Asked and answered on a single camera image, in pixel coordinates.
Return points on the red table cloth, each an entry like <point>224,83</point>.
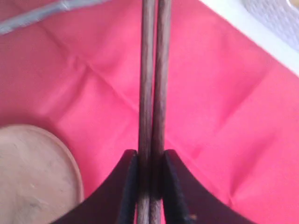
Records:
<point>232,110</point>

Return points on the steel table knife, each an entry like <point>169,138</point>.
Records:
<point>41,13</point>

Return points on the white perforated plastic basket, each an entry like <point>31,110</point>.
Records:
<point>280,16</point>

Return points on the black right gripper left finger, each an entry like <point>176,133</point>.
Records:
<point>113,202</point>

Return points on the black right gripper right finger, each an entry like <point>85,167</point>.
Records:
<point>187,201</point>

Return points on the dark wooden chopstick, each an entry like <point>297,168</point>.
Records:
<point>145,111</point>
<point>159,107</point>

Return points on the brown wooden plate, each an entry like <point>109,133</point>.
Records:
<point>40,180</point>

